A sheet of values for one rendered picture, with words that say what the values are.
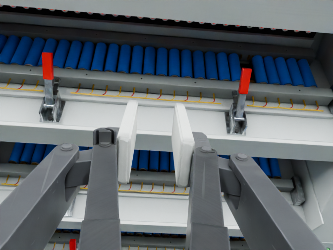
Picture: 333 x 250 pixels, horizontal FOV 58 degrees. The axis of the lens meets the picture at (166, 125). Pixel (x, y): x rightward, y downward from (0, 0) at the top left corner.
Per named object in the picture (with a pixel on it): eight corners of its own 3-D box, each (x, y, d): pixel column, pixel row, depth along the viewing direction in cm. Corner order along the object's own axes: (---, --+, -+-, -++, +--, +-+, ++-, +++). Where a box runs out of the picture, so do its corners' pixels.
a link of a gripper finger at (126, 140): (128, 185, 17) (115, 184, 17) (136, 136, 24) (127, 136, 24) (130, 138, 16) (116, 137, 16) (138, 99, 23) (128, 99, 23)
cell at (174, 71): (178, 56, 52) (179, 84, 48) (168, 56, 52) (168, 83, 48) (180, 48, 51) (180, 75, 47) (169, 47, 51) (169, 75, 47)
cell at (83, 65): (95, 50, 51) (89, 77, 48) (84, 49, 51) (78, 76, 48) (94, 41, 50) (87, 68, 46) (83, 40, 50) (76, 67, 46)
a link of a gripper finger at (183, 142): (181, 141, 16) (195, 142, 16) (174, 102, 23) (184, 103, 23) (176, 188, 17) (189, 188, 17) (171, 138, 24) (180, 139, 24)
